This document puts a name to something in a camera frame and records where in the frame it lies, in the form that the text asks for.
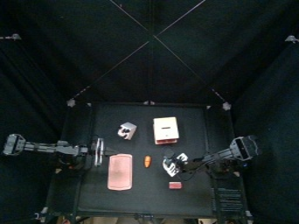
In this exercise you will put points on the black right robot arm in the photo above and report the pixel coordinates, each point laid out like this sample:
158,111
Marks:
234,150

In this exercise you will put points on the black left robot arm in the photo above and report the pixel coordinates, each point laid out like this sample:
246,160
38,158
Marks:
47,147

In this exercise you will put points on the orange toy carrot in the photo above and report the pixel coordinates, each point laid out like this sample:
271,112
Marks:
147,161

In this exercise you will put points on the pink red sushi roll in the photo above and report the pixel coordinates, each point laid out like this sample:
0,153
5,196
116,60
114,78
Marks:
175,185

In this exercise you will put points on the pink rectangular tray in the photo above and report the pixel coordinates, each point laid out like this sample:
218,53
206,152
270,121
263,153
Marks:
119,172

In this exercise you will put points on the white pink toy box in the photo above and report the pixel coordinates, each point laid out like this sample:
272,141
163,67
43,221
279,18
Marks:
166,129

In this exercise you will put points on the grey white toy block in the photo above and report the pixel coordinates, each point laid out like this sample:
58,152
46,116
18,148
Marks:
127,130

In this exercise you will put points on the grey frame corner bracket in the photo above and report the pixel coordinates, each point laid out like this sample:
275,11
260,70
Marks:
70,102
226,106
291,38
148,102
14,37

